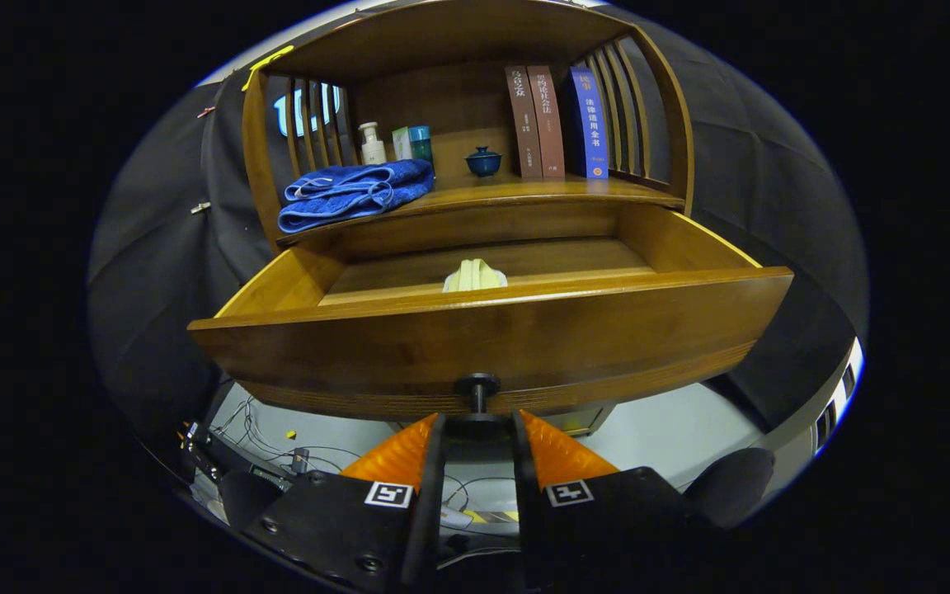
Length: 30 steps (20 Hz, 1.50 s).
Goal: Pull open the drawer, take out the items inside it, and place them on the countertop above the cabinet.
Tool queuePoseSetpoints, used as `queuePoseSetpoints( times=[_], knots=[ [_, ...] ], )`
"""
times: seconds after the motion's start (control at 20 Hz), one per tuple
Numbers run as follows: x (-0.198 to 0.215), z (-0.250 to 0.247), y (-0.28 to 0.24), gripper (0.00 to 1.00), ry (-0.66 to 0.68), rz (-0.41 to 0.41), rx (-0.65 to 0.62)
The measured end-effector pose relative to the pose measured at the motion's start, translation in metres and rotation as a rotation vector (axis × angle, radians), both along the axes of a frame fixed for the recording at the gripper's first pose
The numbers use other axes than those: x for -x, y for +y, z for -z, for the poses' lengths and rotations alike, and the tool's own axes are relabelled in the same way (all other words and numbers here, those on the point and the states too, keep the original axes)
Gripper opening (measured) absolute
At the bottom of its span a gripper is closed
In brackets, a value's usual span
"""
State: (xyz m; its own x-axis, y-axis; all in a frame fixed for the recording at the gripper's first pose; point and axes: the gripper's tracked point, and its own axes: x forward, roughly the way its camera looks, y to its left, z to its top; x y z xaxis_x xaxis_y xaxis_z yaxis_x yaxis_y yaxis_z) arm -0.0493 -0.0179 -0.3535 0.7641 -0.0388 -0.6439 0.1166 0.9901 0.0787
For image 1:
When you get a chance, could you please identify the blue book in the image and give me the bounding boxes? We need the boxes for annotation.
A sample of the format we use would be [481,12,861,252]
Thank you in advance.
[566,66,610,180]

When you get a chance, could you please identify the wooden cabinet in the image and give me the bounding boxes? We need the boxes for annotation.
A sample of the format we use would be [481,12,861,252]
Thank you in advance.
[240,0,697,438]

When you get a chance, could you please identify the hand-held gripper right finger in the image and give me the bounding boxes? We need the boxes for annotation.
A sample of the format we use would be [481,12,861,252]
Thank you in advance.
[512,408,700,592]

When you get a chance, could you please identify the wooden drawer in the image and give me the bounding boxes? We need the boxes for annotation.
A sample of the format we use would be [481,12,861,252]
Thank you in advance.
[188,202,796,438]

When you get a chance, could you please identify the blue folded towel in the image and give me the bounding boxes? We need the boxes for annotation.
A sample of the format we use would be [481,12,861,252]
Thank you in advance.
[277,158,436,234]

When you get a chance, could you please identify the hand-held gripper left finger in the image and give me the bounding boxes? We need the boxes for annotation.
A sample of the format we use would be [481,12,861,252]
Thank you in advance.
[244,412,447,593]

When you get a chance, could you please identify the wooden countertop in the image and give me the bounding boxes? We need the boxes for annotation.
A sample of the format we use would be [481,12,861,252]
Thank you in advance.
[277,169,686,246]

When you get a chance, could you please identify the tangled floor cables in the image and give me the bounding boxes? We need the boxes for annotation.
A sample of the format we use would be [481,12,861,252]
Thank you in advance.
[182,396,369,504]

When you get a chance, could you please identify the white pump bottle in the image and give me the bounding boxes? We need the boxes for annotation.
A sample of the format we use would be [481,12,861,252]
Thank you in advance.
[358,121,388,166]

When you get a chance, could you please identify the yellow-green scrub brush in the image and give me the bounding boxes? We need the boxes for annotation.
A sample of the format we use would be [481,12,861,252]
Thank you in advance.
[442,258,509,292]

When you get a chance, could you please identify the white vented appliance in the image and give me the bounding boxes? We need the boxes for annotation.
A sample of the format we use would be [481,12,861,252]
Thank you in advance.
[809,337,865,455]

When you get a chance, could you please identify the blue lidded teacup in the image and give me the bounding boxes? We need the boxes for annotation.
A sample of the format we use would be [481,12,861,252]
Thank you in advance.
[464,146,503,177]

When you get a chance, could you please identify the reddish brown book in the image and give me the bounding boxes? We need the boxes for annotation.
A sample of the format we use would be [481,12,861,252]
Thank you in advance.
[527,65,567,180]

